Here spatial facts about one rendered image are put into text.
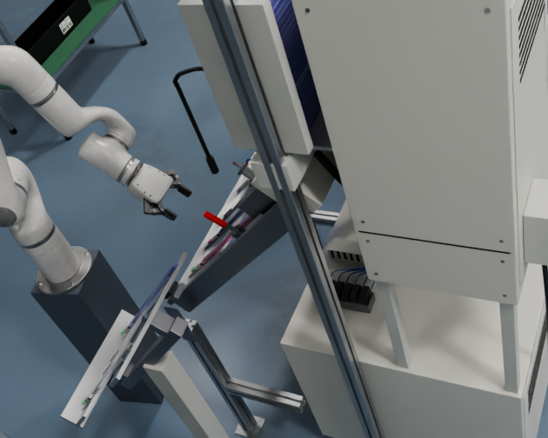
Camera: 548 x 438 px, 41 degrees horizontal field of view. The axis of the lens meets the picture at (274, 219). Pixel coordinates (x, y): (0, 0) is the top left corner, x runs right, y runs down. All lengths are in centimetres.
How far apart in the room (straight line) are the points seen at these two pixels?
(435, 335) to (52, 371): 173
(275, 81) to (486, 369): 99
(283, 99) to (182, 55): 323
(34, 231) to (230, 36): 119
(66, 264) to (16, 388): 99
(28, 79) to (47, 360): 158
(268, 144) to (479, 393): 89
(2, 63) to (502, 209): 121
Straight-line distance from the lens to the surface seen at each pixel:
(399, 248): 150
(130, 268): 333
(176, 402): 200
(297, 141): 134
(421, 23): 111
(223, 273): 186
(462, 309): 202
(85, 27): 443
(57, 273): 235
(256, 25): 120
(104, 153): 207
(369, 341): 199
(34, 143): 437
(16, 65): 191
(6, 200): 210
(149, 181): 208
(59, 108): 197
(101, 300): 244
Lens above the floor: 228
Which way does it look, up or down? 45 degrees down
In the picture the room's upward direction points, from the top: 21 degrees counter-clockwise
